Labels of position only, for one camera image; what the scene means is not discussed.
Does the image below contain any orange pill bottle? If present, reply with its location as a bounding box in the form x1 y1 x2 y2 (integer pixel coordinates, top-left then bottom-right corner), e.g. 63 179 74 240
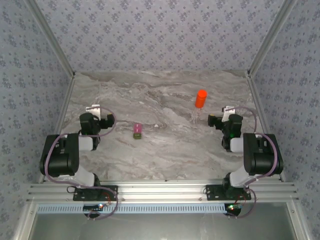
194 89 208 110

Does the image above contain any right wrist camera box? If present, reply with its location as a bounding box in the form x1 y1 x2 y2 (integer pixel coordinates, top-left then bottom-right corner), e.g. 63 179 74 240
221 105 237 122

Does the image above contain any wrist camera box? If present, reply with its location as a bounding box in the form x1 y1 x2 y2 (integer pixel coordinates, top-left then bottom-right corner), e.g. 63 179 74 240
85 104 102 119
221 105 237 122

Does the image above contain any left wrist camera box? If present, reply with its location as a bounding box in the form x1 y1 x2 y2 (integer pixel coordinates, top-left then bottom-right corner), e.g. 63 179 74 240
85 104 102 119

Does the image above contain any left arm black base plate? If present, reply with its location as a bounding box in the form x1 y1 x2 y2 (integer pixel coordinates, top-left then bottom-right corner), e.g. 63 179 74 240
72 184 119 202

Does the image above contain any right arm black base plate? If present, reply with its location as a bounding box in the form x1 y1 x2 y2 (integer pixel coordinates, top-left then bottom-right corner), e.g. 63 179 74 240
205 184 252 201

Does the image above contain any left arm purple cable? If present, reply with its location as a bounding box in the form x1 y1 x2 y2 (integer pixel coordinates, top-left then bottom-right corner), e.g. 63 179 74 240
43 106 119 221

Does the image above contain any aluminium frame rail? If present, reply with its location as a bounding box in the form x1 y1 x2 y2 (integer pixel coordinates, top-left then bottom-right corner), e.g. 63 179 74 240
26 180 300 204

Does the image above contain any aluminium frame post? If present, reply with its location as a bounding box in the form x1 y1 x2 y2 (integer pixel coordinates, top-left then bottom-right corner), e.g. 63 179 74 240
24 0 76 79
246 0 299 78

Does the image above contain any slotted cable duct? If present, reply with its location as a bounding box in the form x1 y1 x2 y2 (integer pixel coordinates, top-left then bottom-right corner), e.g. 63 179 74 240
36 202 228 215

